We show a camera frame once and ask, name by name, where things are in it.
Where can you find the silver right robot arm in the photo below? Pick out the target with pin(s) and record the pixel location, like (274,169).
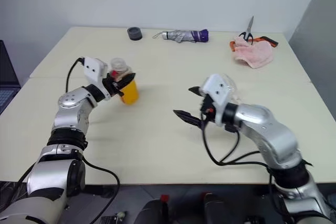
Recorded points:
(267,127)

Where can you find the dark rounded shape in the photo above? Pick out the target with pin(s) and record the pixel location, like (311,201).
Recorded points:
(152,213)

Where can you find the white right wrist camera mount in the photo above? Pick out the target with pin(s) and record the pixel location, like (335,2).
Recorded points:
(216,87)

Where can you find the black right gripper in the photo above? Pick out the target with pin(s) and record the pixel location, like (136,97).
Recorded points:
(207,117)

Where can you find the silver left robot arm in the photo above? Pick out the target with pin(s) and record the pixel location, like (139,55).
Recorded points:
(68,119)

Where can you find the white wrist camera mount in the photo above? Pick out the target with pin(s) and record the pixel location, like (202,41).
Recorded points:
(216,87)
(92,69)

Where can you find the orange juice bottle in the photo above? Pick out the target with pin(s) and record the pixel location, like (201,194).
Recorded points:
(130,94)

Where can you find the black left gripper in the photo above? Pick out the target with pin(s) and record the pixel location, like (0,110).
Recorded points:
(110,87)

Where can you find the dark grey round cup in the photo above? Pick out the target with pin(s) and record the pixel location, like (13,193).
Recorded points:
(134,35)

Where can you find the dark laptop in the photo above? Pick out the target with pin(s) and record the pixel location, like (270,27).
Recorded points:
(6,72)

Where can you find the folded silver purple umbrella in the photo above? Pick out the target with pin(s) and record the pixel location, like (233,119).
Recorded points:
(183,35)

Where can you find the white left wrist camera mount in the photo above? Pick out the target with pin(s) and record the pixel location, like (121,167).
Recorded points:
(92,69)

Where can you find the pink towel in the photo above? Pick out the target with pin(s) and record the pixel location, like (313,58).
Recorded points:
(257,53)

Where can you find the small red block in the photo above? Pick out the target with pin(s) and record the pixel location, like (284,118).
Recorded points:
(164,198)

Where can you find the orange and black tool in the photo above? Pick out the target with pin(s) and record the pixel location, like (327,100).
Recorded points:
(269,41)

